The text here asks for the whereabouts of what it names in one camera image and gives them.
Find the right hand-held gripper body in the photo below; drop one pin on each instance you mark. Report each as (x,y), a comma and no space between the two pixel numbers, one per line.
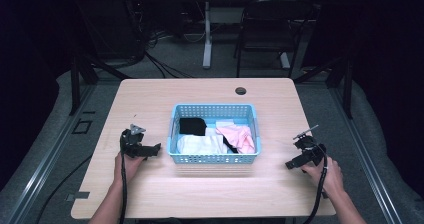
(311,149)

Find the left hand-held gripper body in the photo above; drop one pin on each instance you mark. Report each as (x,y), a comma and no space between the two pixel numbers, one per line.
(131,144)

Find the person's left hand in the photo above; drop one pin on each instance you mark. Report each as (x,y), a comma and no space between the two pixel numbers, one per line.
(128,167)

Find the person's right hand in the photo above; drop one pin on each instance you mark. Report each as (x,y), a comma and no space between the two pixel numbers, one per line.
(331,177)

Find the black cloth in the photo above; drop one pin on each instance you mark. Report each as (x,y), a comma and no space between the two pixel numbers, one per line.
(192,126)

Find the light blue plastic basket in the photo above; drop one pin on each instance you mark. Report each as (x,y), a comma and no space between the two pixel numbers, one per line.
(213,158)

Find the pink cloth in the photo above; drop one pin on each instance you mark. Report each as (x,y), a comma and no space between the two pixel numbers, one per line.
(240,135)

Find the small white folded cloth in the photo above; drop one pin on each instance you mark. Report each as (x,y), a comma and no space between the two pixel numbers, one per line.
(213,131)

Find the black metal stand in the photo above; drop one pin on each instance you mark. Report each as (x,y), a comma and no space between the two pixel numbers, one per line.
(76,84)
(346,84)

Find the white desk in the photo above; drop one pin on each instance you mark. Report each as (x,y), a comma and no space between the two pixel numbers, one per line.
(207,34)

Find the black chair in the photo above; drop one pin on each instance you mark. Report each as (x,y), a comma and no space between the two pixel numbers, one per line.
(270,27)

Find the metal floor rail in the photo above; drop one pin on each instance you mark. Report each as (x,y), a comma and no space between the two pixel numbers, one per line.
(43,164)
(366,164)

